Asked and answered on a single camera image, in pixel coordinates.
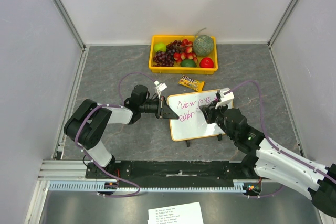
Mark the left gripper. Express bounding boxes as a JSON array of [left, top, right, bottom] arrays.
[[139, 96, 177, 120]]

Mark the yellow framed whiteboard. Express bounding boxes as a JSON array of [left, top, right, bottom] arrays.
[[167, 90, 224, 142]]

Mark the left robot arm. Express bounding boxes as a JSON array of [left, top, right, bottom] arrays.
[[64, 82, 179, 178]]

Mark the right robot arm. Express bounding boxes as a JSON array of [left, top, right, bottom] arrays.
[[200, 103, 335, 217]]

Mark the yellow candy packet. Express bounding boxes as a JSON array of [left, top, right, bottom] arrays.
[[179, 75, 205, 92]]

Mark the red tomato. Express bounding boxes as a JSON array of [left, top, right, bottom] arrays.
[[199, 57, 214, 68]]

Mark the green avocado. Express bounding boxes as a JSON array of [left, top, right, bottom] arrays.
[[180, 59, 197, 68]]

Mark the dark purple grape bunch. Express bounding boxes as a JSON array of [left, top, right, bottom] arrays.
[[152, 41, 175, 67]]

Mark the red grape bunch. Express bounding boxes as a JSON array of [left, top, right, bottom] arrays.
[[172, 39, 198, 66]]

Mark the green apple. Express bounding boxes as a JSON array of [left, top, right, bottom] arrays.
[[154, 42, 166, 52]]

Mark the green netted melon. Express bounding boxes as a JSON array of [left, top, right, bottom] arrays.
[[193, 28, 215, 57]]

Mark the yellow plastic tray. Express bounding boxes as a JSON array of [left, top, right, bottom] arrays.
[[148, 35, 218, 74]]

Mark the white printed paper sheet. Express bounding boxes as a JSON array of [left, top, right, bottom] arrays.
[[148, 202, 204, 224]]

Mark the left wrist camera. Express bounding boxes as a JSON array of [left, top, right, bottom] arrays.
[[154, 80, 167, 98]]

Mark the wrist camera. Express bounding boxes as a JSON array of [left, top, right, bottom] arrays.
[[215, 88, 234, 109], [154, 80, 167, 98]]

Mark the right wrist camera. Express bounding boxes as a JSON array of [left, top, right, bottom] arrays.
[[215, 88, 234, 109]]

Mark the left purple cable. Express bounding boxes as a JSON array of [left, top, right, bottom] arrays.
[[75, 72, 157, 198]]

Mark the purple cable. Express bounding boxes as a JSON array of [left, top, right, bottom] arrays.
[[227, 80, 336, 199], [75, 72, 157, 198]]

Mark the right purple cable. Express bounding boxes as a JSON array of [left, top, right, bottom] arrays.
[[227, 80, 336, 199]]

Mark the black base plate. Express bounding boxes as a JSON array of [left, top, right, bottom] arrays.
[[85, 159, 263, 188]]

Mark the grey slotted cable duct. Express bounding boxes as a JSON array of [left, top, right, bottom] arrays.
[[49, 180, 254, 193]]

